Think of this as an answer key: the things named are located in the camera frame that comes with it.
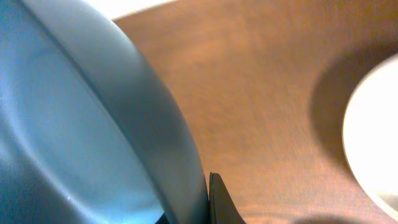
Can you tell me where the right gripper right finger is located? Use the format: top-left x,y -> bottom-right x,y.
209,172 -> 246,224

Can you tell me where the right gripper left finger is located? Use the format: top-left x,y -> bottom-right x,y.
155,213 -> 169,224

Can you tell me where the dark blue bowl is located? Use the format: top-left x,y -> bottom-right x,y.
1,1 -> 209,223

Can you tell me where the cream bowl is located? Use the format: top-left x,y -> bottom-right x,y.
342,55 -> 397,219

